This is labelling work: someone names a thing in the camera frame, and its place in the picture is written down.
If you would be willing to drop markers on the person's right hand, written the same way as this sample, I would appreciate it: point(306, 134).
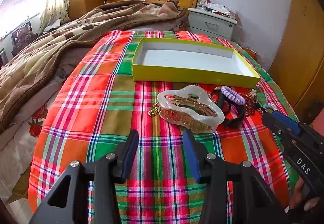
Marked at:
point(297, 196)

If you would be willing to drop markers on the floral bed sheet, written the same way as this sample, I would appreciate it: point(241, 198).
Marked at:
point(38, 122)

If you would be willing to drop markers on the white hair claw clip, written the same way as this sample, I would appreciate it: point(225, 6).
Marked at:
point(162, 98)

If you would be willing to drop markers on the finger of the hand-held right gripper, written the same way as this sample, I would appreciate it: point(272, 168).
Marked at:
point(269, 121)
point(288, 122)

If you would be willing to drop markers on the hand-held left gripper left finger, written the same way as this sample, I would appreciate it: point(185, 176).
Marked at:
point(129, 153)

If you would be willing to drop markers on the teddy bear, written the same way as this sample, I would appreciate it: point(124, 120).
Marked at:
point(21, 34)

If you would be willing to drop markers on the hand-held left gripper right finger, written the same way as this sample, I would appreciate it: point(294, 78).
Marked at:
point(191, 155)

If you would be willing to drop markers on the brown patterned blanket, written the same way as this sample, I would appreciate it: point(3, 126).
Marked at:
point(50, 44)

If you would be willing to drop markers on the window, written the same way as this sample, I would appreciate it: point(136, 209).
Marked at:
point(20, 4)

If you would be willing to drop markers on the wooden door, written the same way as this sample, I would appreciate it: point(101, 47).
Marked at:
point(303, 49)

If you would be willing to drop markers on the grey nightstand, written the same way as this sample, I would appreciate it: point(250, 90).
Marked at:
point(210, 25)

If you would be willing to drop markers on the rhinestone flower hair clip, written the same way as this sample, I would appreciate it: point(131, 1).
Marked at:
point(253, 92)

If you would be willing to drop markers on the plaid cloth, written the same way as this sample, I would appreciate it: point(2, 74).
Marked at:
point(101, 112)

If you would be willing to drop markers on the clutter of small packets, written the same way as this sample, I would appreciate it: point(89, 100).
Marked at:
point(222, 10)

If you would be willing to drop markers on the clear glass cup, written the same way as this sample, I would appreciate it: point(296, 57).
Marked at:
point(202, 2)

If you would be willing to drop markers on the yellow-green shallow cardboard box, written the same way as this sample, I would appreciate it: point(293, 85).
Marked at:
point(187, 59)

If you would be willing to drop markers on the black wristband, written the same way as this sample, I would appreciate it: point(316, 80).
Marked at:
point(235, 120)

